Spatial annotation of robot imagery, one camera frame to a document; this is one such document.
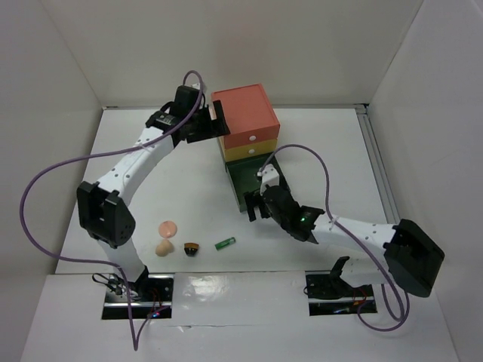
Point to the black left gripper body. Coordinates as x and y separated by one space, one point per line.
202 127

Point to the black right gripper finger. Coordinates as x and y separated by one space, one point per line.
251 213
252 199

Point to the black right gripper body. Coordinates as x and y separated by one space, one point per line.
275 216

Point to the green bottom drawer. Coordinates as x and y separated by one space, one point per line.
243 177

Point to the pink handled makeup brush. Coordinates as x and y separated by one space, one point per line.
191 249

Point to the teardrop beige makeup sponge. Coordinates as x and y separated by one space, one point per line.
164 248

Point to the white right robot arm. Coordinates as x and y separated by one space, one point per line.
402 253

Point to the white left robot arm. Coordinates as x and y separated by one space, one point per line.
103 206

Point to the coral top drawer unit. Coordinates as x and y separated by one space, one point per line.
249 115

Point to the green lipstick tube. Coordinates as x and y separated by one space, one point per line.
225 243

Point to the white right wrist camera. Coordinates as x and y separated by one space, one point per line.
269 177

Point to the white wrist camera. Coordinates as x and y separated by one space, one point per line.
196 86
269 177

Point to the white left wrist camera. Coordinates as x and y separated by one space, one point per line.
196 86

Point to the aluminium rail at table edge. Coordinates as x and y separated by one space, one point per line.
379 171

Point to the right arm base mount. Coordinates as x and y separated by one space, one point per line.
328 294

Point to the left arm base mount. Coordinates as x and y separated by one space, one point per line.
155 297

